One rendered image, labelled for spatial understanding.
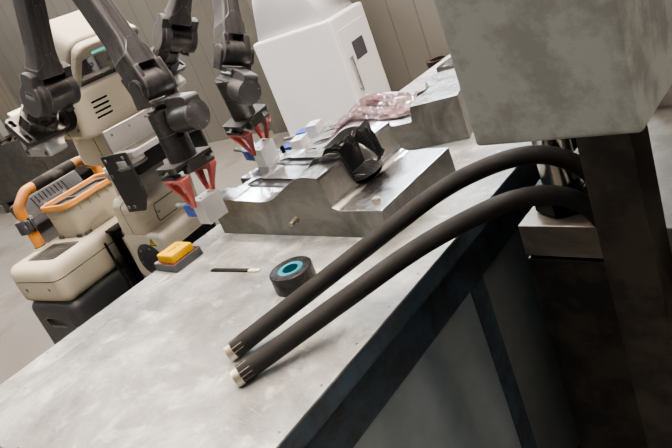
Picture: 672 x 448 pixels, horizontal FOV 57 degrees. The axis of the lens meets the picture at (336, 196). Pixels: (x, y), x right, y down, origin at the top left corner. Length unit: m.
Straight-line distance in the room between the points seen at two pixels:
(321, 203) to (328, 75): 3.31
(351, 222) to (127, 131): 0.74
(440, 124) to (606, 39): 0.96
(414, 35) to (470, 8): 4.32
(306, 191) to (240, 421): 0.50
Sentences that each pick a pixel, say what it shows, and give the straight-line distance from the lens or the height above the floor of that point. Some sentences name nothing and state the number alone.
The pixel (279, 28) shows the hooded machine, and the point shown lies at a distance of 4.59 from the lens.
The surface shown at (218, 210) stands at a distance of 1.27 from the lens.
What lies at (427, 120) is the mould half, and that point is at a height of 0.87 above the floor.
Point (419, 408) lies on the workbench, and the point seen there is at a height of 0.60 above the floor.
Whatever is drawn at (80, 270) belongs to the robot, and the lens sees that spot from 1.91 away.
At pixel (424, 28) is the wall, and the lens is 4.87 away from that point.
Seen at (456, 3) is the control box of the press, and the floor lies 1.22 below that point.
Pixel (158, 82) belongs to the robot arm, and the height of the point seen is 1.19.
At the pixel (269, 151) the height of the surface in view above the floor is 0.92.
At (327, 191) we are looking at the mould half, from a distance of 1.18.
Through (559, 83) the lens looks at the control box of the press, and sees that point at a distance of 0.59.
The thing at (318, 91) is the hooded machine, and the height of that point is 0.44.
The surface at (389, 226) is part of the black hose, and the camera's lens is 0.96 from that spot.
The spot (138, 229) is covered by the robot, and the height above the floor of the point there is 0.82.
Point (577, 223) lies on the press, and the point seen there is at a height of 0.78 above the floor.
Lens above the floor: 1.30
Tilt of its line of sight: 20 degrees down
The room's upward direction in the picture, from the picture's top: 22 degrees counter-clockwise
